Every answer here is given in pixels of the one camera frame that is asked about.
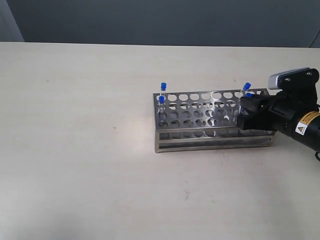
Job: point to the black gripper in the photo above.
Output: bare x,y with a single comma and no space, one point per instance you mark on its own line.
294,114

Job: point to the blue capped tube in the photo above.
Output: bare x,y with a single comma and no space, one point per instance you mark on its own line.
161,109
163,88
249,95
244,90

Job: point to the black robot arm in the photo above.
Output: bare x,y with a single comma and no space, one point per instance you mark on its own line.
297,117

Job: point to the stainless steel test tube rack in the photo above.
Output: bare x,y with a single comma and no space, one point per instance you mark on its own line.
203,120

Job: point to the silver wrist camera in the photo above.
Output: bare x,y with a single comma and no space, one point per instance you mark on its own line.
295,79

